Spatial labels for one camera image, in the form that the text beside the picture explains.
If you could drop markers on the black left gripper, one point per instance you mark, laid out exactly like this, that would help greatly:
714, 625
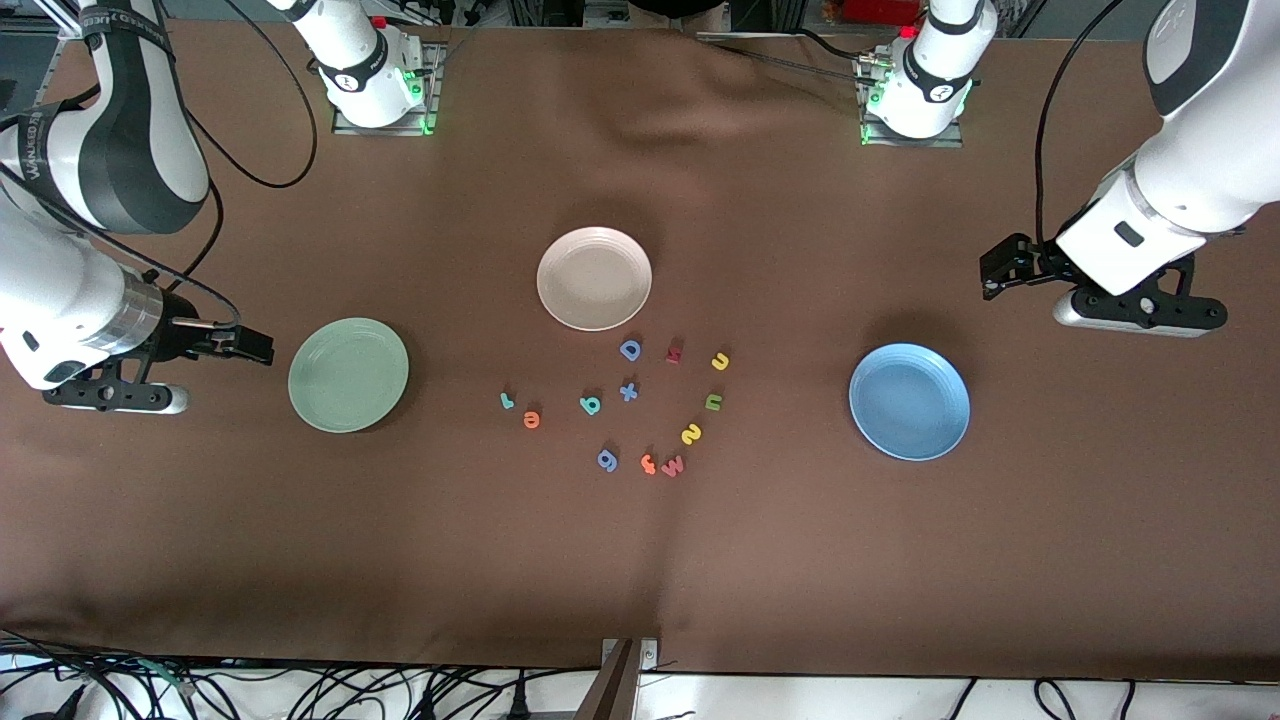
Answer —
1036, 264

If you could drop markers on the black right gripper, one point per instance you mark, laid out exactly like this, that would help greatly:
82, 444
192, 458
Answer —
180, 335

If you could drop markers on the teal letter b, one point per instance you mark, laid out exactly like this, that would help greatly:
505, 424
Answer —
590, 406

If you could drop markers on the yellow number 2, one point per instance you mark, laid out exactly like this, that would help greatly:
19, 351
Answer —
691, 434

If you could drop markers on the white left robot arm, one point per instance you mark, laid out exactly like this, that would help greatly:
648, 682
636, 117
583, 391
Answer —
1200, 170

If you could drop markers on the green round plate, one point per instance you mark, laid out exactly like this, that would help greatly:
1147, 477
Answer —
348, 375

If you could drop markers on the blue round plate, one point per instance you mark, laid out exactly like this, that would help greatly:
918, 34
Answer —
909, 402

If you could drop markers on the red box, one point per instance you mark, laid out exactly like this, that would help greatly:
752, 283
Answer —
880, 10

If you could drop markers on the brown tablecloth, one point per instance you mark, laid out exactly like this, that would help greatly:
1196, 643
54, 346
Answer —
900, 550

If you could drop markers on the dark red letter h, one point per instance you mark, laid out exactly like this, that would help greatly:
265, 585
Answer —
674, 353

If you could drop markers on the beige round plate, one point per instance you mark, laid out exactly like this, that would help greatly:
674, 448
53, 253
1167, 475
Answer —
594, 279

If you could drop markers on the blue letter D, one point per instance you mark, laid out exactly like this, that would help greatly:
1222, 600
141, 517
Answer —
623, 349

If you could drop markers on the blue letter g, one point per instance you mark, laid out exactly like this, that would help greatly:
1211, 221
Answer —
607, 461

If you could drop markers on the red letter w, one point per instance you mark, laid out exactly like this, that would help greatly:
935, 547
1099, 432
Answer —
673, 467

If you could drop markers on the blue letter x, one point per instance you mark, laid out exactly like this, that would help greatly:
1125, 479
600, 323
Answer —
628, 391

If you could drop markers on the person behind table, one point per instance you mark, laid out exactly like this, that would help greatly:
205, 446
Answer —
680, 8

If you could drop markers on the brown slanted bar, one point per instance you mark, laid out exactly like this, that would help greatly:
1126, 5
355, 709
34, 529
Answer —
610, 690

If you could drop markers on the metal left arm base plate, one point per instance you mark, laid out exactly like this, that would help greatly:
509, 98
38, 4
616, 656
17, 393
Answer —
948, 141

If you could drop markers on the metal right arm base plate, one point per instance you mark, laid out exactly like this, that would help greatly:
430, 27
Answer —
432, 95

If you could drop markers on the aluminium frame rail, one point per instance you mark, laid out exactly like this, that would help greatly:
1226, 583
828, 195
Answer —
62, 25

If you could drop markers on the silver metal bracket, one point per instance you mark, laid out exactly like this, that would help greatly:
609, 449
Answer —
650, 655

